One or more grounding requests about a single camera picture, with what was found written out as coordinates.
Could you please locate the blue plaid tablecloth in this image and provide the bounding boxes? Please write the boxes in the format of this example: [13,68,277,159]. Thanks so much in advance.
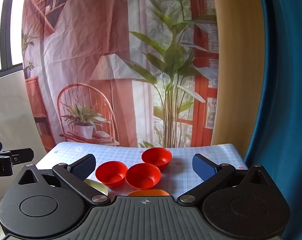
[35,141,249,198]

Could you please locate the dark window frame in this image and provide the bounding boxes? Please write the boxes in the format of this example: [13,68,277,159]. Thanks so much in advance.
[0,0,24,75]

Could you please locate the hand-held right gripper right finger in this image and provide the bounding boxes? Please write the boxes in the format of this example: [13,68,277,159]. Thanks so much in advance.
[177,153,270,207]

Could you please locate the printed backdrop cloth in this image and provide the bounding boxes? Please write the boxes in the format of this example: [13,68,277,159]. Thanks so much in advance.
[21,0,220,153]

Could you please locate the orange bowl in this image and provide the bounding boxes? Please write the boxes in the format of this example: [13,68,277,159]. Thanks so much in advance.
[127,189,169,197]

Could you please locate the blue curtain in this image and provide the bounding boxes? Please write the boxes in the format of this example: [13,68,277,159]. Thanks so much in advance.
[244,0,302,240]

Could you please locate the yellow-green plate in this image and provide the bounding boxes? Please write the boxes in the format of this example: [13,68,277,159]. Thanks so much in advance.
[84,179,108,196]

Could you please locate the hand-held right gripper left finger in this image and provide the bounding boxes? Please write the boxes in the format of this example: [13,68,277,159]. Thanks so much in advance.
[17,154,111,207]

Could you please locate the red plastic bowl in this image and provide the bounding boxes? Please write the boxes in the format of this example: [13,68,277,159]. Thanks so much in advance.
[95,161,128,188]
[142,148,173,170]
[125,163,161,190]

